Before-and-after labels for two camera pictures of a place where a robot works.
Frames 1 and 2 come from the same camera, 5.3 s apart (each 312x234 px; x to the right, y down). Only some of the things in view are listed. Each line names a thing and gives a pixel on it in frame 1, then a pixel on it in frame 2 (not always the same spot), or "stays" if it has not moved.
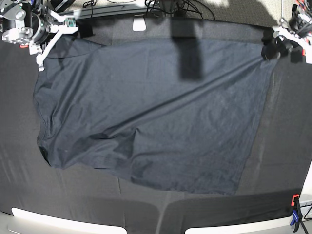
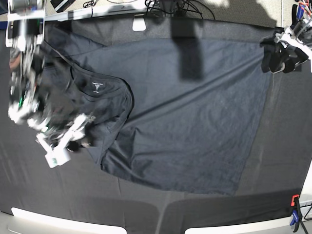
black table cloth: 278,163 stays
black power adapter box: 59,6 stays
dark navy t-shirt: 183,115 stays
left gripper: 41,46 to 56,133
